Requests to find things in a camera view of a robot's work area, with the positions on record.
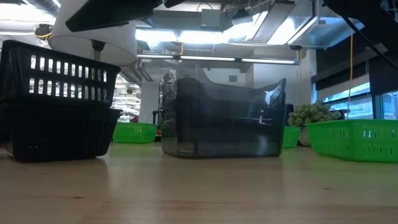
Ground grey translucent plastic bin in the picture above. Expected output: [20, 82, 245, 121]
[159, 61, 287, 158]
[159, 77, 287, 160]

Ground black slotted plastic basket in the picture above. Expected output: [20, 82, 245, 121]
[0, 102, 123, 164]
[0, 39, 122, 110]

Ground green slotted plastic basket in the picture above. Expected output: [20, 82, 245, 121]
[305, 119, 398, 164]
[282, 125, 302, 149]
[111, 121, 159, 144]

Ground ceiling light strip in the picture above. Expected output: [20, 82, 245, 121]
[179, 55, 238, 62]
[137, 54, 179, 60]
[240, 57, 301, 65]

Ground white shade silver table lamp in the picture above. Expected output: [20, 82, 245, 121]
[48, 0, 138, 67]

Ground potted green succulent plant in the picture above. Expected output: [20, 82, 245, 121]
[287, 99, 342, 147]

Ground window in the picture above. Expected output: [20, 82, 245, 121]
[322, 81, 398, 121]

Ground black window blind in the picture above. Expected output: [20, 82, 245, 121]
[312, 46, 398, 96]

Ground silver ventilation duct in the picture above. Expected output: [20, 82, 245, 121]
[251, 0, 296, 43]
[287, 14, 366, 50]

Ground hanging yellow cable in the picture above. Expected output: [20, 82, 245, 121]
[346, 34, 354, 121]

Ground black yellow ceiling cord reel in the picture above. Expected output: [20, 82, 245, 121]
[33, 23, 53, 40]

